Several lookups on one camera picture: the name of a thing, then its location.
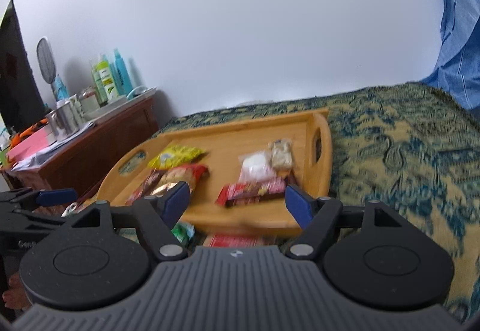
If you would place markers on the green white lotion bottle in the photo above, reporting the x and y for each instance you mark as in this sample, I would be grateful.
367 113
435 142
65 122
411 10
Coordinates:
107 79

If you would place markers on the black monitor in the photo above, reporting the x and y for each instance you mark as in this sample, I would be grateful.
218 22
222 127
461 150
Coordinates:
21 102

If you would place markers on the clear bag white candy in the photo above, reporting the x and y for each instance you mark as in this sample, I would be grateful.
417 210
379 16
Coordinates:
256 167

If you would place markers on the person's hand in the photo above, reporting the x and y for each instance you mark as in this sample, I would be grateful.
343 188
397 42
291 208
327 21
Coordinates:
15 297

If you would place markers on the blue plaid cloth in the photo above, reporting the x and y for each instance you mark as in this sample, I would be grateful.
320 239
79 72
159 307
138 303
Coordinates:
457 67

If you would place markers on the red wafer packet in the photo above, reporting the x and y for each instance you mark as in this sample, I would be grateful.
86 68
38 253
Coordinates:
234 241

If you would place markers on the long red brown chocolate bar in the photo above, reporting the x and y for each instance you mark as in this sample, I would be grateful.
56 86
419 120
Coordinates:
251 192

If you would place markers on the red gold peanut snack bag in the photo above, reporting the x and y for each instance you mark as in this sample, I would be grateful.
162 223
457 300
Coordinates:
191 174

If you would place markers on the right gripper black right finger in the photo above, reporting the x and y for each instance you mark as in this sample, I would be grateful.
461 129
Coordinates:
370 254

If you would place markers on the yellow snack packet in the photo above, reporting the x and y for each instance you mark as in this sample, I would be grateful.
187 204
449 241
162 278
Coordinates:
175 155

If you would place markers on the green snack packet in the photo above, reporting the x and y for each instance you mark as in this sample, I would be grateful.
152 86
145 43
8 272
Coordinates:
184 232

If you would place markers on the dark wooden cabinet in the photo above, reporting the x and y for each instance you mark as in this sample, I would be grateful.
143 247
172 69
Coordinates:
83 163

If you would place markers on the pale green bottle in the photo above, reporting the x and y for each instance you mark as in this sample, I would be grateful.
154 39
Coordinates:
98 84

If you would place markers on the pink paper box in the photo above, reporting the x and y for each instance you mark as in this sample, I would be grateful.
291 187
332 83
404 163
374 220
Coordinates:
31 145

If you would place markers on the wooden serving tray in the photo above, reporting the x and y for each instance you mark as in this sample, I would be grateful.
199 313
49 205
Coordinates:
312 151

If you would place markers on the round hand mirror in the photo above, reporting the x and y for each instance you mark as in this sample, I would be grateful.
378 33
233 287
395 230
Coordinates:
46 60

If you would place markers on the teal spray bottle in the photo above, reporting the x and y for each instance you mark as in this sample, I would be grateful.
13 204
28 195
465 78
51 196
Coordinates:
121 68

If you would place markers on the paisley patterned table cloth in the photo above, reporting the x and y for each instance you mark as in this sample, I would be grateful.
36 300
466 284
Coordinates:
412 147

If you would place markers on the small red brown candy bar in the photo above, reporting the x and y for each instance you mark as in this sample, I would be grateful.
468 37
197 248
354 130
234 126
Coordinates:
146 187

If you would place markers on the glass jar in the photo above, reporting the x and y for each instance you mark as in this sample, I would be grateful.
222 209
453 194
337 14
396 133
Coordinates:
88 100

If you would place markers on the steel mug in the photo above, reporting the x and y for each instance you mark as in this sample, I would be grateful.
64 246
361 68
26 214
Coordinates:
65 120

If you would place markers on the stack of papers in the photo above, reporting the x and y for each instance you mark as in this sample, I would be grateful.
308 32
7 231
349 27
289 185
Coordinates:
35 160

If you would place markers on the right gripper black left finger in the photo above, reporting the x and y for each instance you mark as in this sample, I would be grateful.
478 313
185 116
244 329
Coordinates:
104 254

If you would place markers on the clear bag beige cookies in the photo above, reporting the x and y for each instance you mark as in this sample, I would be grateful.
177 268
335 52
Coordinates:
281 154

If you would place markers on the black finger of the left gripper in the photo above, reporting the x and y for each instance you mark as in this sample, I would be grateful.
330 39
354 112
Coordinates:
29 200

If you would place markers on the white plastic tray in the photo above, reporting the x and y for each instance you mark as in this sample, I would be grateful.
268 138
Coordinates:
137 95

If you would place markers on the small blue bottle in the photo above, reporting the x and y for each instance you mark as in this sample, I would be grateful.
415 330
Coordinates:
59 89

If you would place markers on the white keyring charm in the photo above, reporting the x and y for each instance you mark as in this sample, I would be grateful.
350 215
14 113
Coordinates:
74 208

